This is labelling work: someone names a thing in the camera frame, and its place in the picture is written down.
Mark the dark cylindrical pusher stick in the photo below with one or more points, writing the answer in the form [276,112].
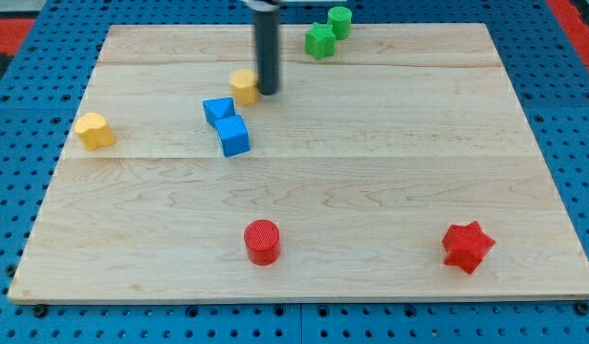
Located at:
[265,17]

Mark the yellow hexagon block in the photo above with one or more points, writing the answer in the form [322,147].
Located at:
[243,87]

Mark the yellow heart block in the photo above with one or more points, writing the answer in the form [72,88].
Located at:
[94,131]

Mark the green star block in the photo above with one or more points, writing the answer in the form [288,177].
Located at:
[320,41]

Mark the green cylinder block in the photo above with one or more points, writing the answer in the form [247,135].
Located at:
[340,18]

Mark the blue triangle block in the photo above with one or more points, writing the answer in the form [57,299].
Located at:
[218,108]

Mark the blue cube block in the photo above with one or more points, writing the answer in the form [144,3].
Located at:
[233,135]

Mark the red cylinder block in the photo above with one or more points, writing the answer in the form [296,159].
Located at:
[262,241]

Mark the red star block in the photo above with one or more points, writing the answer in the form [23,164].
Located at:
[466,246]

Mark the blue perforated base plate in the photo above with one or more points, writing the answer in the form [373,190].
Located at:
[545,47]

